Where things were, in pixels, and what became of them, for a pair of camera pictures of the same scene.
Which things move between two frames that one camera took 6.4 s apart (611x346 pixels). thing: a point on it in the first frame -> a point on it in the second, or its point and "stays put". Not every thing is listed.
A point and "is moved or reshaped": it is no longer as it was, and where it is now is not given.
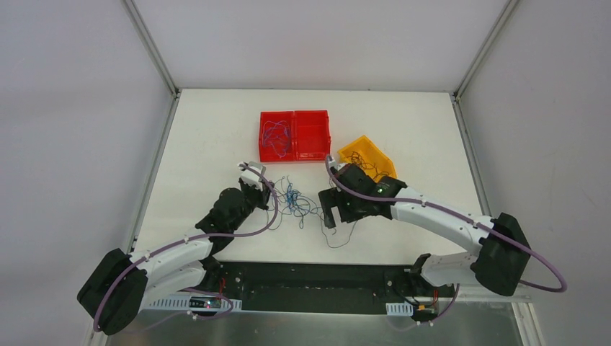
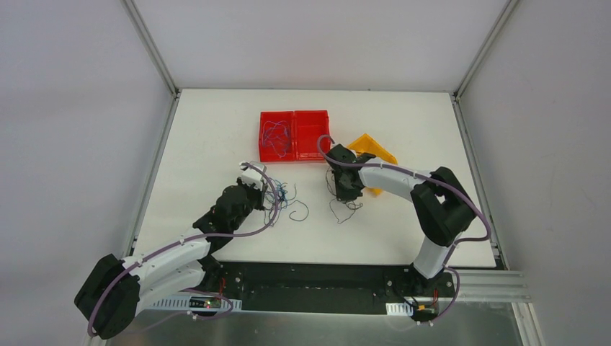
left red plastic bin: (277, 136) stays put
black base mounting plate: (328, 285) stays put
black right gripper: (331, 210) -> (343, 186)
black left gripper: (263, 194) stays put
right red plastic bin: (311, 135) stays put
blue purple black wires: (292, 200) is moved or reshaped
